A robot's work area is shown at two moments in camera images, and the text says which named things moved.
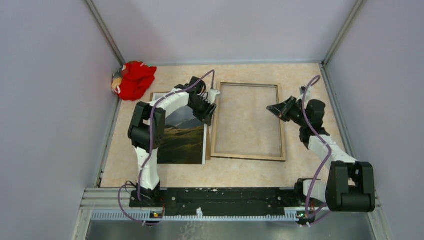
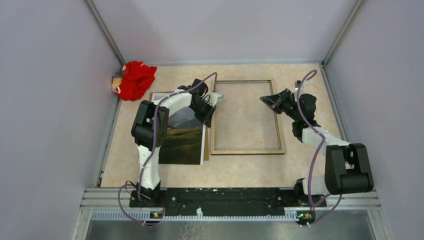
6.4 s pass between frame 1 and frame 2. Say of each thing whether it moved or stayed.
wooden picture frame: moved
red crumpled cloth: stayed
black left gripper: stayed
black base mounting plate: stayed
